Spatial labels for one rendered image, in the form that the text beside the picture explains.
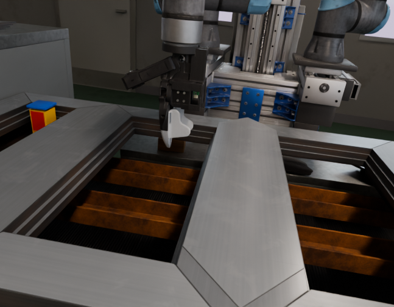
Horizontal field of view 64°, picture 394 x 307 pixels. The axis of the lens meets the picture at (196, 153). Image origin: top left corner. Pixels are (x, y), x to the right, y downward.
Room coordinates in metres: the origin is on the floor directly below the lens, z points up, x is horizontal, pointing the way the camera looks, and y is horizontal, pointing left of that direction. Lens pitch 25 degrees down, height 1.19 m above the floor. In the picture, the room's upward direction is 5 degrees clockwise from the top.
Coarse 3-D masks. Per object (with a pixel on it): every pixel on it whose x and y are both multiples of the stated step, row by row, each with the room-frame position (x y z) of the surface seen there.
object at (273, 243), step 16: (192, 224) 0.42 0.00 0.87; (208, 224) 0.42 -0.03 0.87; (224, 224) 0.42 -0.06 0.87; (240, 224) 0.43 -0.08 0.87; (256, 224) 0.43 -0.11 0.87; (192, 240) 0.38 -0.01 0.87; (208, 240) 0.38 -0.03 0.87; (224, 240) 0.39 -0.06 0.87; (240, 240) 0.39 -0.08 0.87; (256, 240) 0.39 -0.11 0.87; (272, 240) 0.40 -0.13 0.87; (288, 240) 0.40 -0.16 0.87; (256, 256) 0.36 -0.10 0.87; (272, 256) 0.36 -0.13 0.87; (288, 256) 0.36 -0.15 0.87
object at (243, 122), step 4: (232, 120) 0.96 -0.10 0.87; (236, 120) 0.96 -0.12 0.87; (240, 120) 0.97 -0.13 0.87; (244, 120) 0.97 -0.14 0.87; (236, 124) 0.92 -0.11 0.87; (240, 124) 0.93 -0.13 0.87; (244, 124) 0.93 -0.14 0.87; (248, 124) 0.93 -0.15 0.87; (252, 124) 0.94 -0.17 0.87; (256, 124) 0.94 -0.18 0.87; (260, 124) 0.94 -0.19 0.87; (264, 128) 0.91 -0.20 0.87; (268, 128) 0.92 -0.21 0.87; (272, 128) 0.92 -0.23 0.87
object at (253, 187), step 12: (204, 180) 0.56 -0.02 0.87; (216, 180) 0.57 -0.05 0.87; (228, 180) 0.57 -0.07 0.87; (240, 180) 0.58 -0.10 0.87; (252, 180) 0.58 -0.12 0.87; (264, 180) 0.59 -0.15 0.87; (228, 192) 0.52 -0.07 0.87; (240, 192) 0.53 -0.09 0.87; (252, 192) 0.53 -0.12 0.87; (264, 192) 0.54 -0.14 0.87; (276, 192) 0.54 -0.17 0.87; (288, 192) 0.55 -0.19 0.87
